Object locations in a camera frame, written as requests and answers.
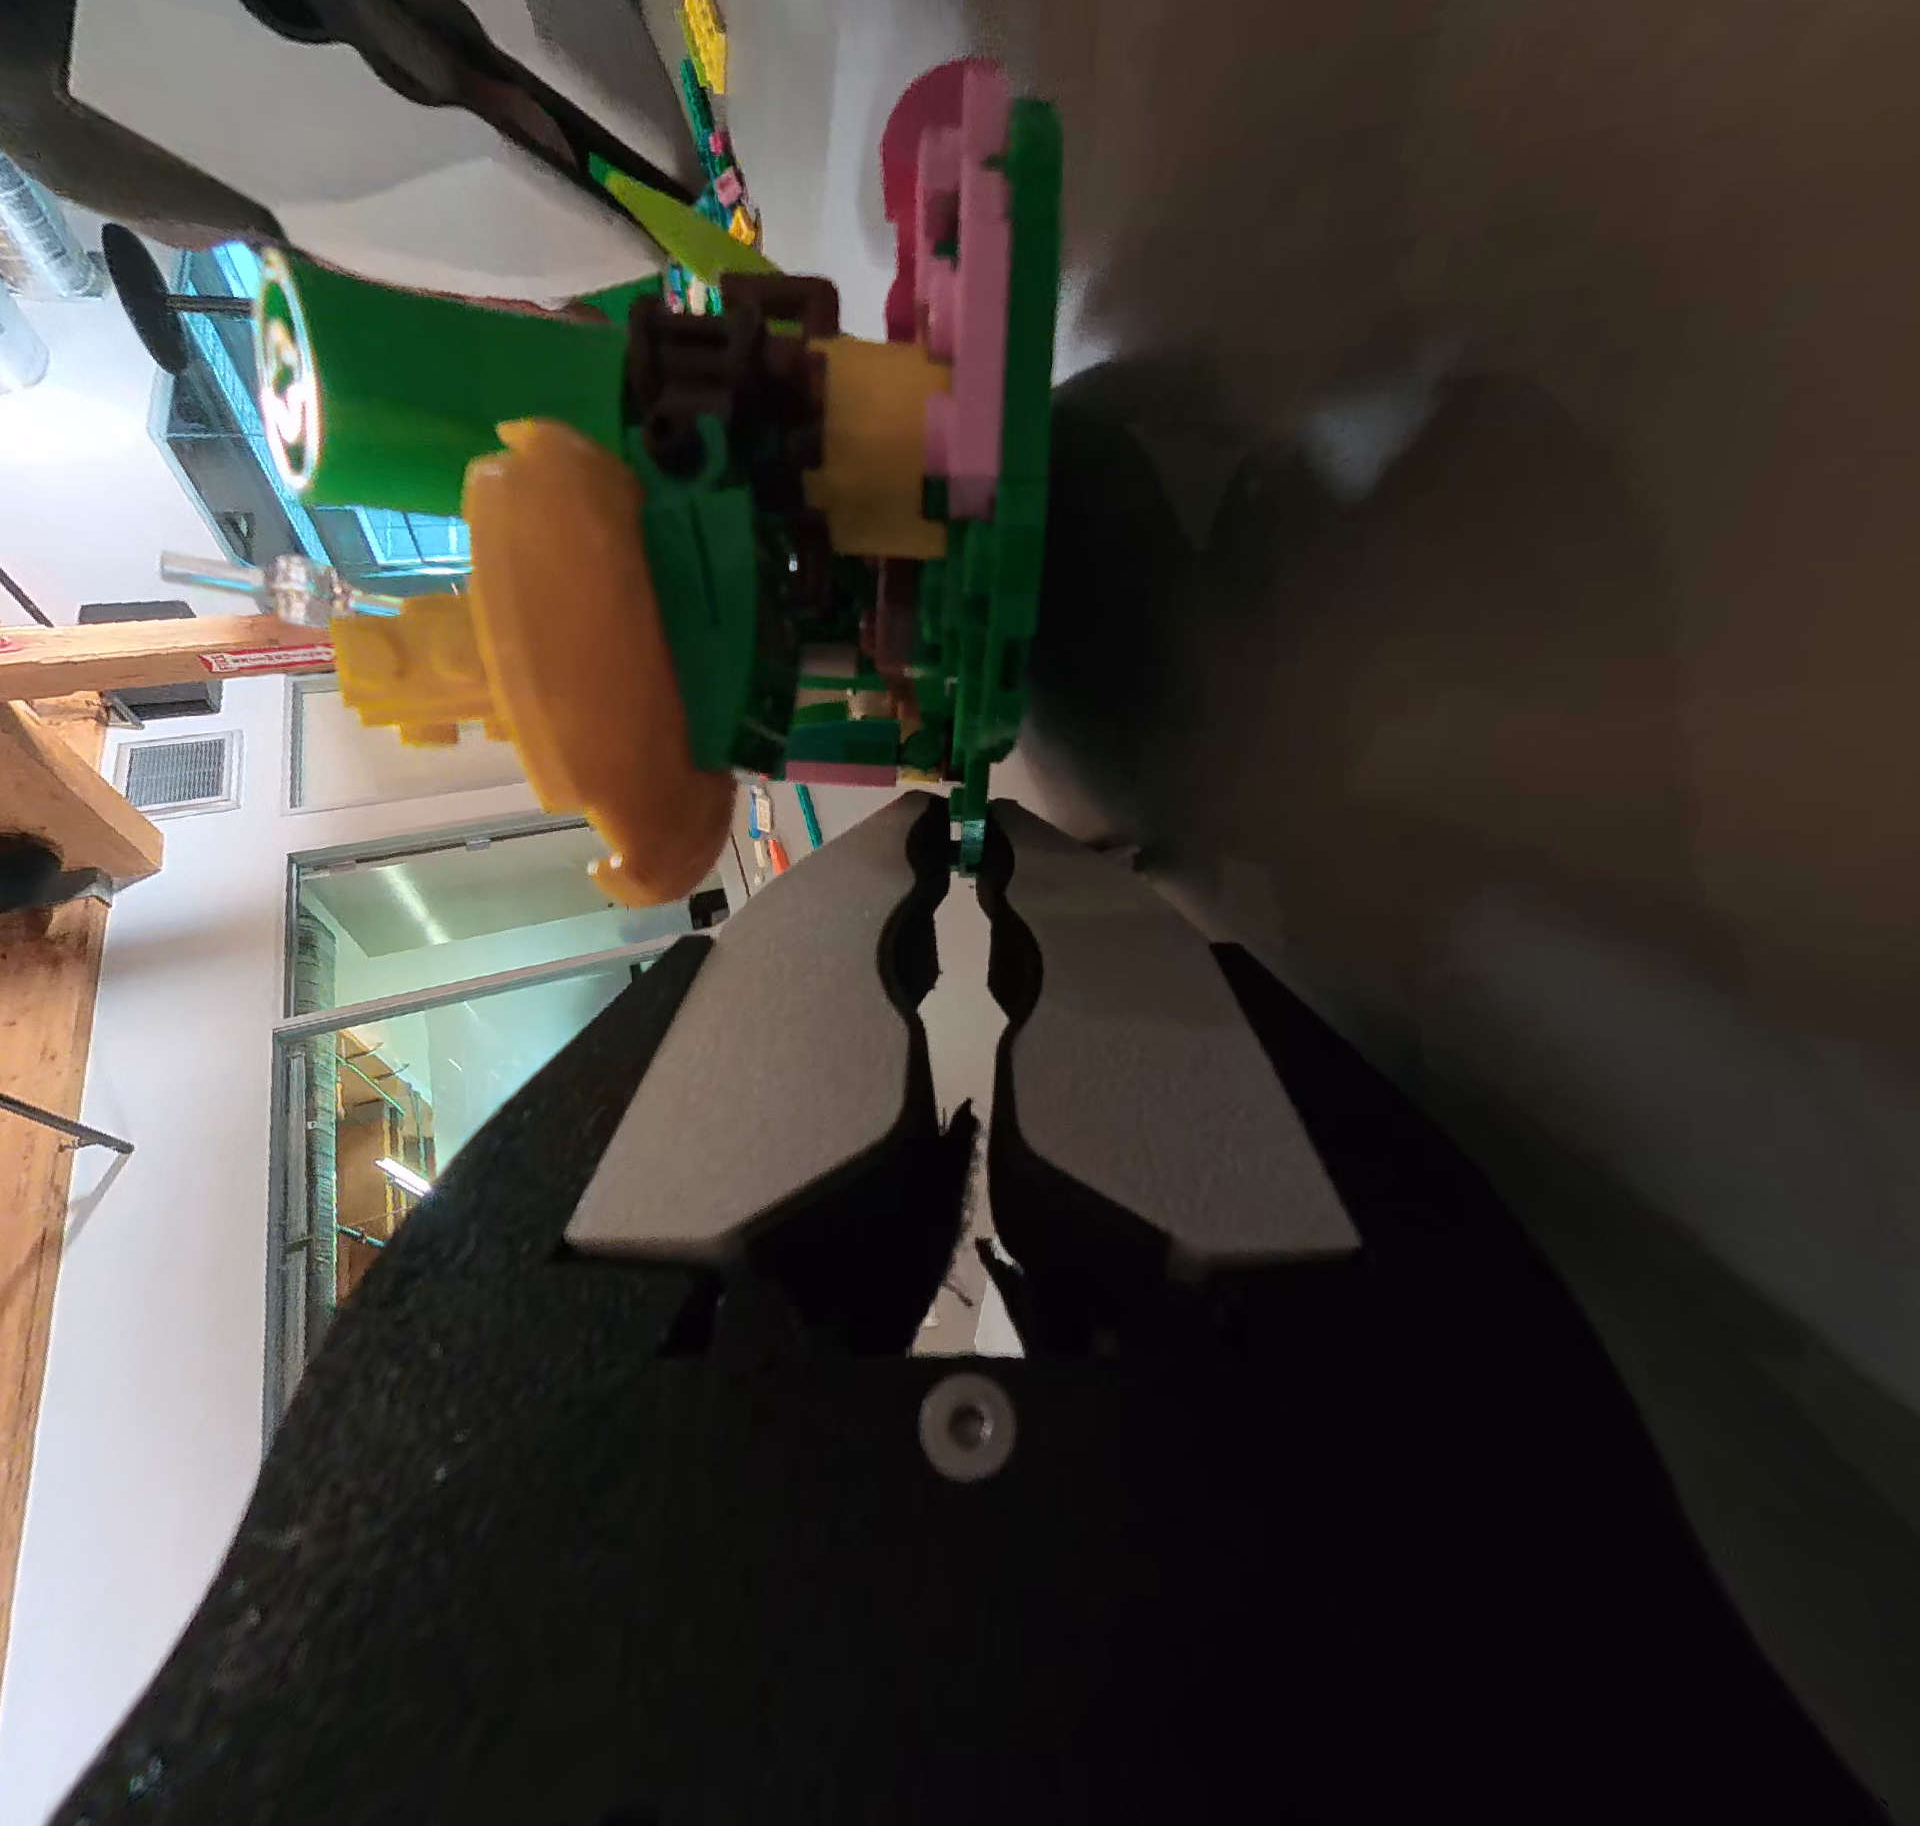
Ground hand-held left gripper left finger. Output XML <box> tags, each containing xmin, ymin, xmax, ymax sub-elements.
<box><xmin>562</xmin><ymin>790</ymin><xmax>962</xmax><ymax>1356</ymax></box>

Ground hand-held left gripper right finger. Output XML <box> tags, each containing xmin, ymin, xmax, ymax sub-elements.
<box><xmin>975</xmin><ymin>797</ymin><xmax>1365</xmax><ymax>1356</ymax></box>

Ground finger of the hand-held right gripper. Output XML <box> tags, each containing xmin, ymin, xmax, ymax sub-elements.
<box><xmin>336</xmin><ymin>0</ymin><xmax>709</xmax><ymax>205</ymax></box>
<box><xmin>60</xmin><ymin>0</ymin><xmax>669</xmax><ymax>310</ymax></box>

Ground colourful lego flower model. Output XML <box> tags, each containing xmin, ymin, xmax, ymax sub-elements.
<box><xmin>247</xmin><ymin>56</ymin><xmax>1069</xmax><ymax>910</ymax></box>

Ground scattered loose lego pieces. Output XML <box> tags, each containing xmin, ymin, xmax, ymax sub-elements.
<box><xmin>667</xmin><ymin>0</ymin><xmax>769</xmax><ymax>267</ymax></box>

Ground glass door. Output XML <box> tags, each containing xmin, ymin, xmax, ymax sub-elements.
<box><xmin>269</xmin><ymin>813</ymin><xmax>728</xmax><ymax>1445</ymax></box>

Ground wooden beam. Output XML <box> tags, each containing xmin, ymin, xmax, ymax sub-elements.
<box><xmin>0</xmin><ymin>611</ymin><xmax>346</xmax><ymax>706</ymax></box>

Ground white vent grille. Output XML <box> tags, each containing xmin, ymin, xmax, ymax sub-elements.
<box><xmin>111</xmin><ymin>729</ymin><xmax>243</xmax><ymax>816</ymax></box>

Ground silver air duct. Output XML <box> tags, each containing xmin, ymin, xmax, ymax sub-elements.
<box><xmin>0</xmin><ymin>153</ymin><xmax>110</xmax><ymax>395</ymax></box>

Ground wooden post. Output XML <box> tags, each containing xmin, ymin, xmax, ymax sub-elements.
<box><xmin>0</xmin><ymin>701</ymin><xmax>168</xmax><ymax>1648</ymax></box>

